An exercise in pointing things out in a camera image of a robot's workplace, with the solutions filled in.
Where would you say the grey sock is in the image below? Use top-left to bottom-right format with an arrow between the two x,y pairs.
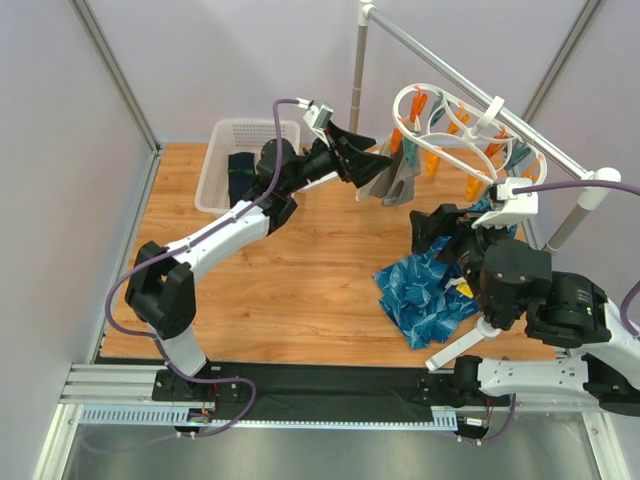
381,140 -> 421,207

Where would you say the dark navy sock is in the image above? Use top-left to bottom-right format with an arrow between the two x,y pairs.
227,152 -> 260,207

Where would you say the white round clip hanger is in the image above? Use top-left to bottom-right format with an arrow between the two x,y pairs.
391,83 -> 548,202

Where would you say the cream beige sock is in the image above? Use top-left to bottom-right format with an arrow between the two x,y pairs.
355,169 -> 394,202

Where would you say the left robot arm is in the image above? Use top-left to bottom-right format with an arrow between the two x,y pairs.
125,122 -> 391,402

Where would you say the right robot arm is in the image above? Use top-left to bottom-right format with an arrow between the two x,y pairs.
409,204 -> 639,417

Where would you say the blue patterned cloth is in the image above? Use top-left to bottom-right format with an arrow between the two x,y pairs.
373,236 -> 479,350

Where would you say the white plastic basket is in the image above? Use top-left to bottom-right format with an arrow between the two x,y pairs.
194,118 -> 275,215

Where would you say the metal drying rack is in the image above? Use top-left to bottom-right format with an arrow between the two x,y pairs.
348,0 -> 622,372

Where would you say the black base mat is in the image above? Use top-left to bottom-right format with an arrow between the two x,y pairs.
94,355 -> 561,422

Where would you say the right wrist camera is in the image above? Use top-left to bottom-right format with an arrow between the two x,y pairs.
473,177 -> 539,228

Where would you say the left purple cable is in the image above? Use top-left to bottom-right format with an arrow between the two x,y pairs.
77,97 -> 311,454

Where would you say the aluminium rail frame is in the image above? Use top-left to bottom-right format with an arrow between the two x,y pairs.
34,361 -> 629,479

